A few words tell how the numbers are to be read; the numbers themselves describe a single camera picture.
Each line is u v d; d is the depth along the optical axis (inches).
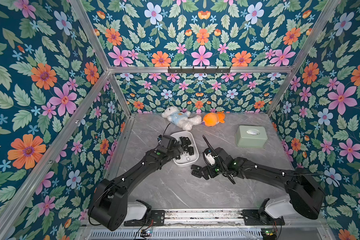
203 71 36.1
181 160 36.9
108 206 16.4
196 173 34.5
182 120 41.1
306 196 16.7
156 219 29.1
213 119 42.3
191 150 38.0
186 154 37.7
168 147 26.3
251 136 37.9
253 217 28.3
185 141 39.9
